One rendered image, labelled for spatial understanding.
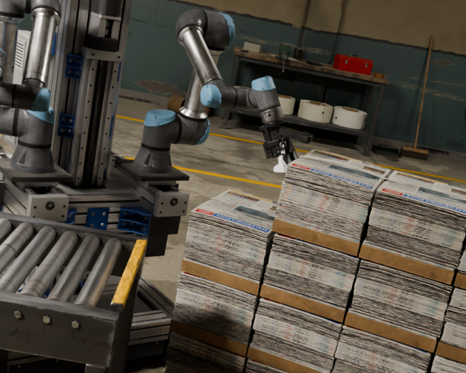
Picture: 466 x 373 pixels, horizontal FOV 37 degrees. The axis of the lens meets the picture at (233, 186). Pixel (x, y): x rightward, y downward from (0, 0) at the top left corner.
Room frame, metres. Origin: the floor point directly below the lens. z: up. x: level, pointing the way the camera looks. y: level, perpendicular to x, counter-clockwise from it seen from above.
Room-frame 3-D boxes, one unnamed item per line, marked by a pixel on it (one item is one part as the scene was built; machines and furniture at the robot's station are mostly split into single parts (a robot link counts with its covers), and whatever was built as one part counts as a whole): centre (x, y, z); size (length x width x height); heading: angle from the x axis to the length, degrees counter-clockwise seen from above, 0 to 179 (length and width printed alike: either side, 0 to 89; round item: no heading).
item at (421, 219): (2.20, -0.62, 0.95); 0.38 x 0.29 x 0.23; 162
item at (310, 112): (8.36, -0.60, 0.55); 1.80 x 0.70 x 1.09; 92
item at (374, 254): (2.20, -0.62, 0.86); 0.38 x 0.29 x 0.04; 162
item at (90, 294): (1.69, 0.30, 0.77); 0.47 x 0.05 x 0.05; 2
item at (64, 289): (1.69, 0.36, 0.77); 0.47 x 0.05 x 0.05; 2
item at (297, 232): (2.18, -0.31, 0.86); 0.29 x 0.16 x 0.04; 72
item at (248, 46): (8.39, -0.61, 0.96); 1.69 x 0.57 x 0.12; 92
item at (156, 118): (2.70, 0.33, 0.98); 0.13 x 0.12 x 0.14; 124
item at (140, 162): (2.70, 0.33, 0.87); 0.15 x 0.15 x 0.10
